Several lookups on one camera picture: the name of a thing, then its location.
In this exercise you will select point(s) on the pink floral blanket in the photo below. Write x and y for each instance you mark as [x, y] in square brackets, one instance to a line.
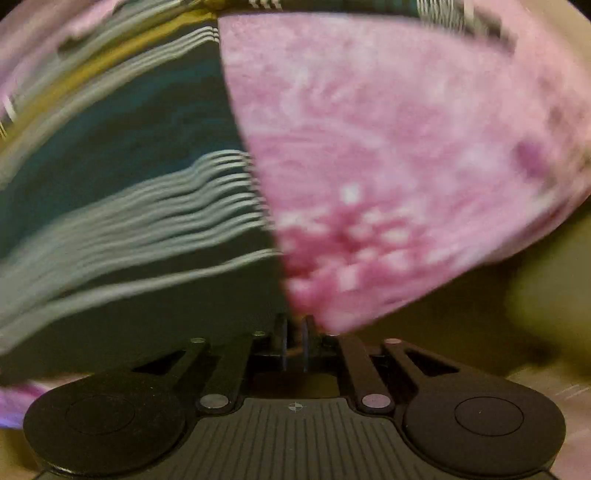
[392, 161]

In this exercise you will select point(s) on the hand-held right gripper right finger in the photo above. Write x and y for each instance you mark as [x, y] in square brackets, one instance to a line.
[364, 369]

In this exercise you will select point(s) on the striped dark knit garment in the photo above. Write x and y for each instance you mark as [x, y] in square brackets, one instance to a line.
[115, 161]

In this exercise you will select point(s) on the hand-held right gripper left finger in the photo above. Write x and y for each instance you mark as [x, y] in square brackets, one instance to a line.
[231, 369]

